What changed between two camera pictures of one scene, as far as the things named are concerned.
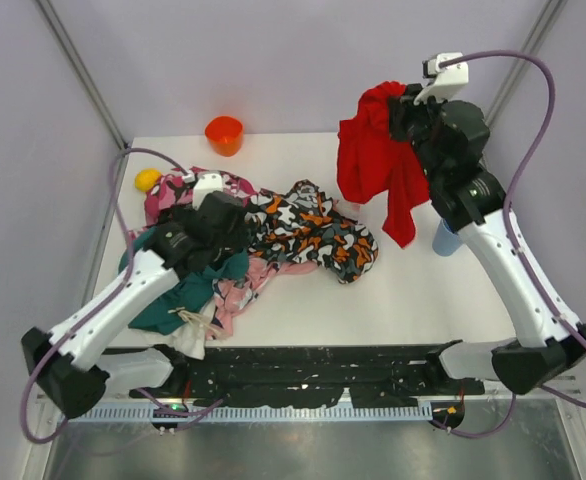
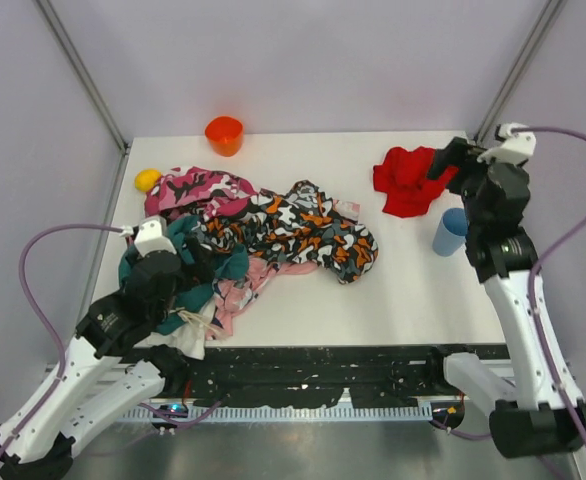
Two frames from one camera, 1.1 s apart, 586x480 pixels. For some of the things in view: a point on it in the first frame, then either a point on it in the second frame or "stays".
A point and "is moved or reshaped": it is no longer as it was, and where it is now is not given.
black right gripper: (405, 117) to (462, 154)
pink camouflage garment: (168, 195) stays
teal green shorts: (189, 294) stays
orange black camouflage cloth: (299, 225) stays
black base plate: (303, 375) stays
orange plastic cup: (225, 134) stays
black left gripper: (238, 232) to (184, 258)
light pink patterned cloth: (232, 294) stays
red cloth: (373, 160) is moved or reshaped
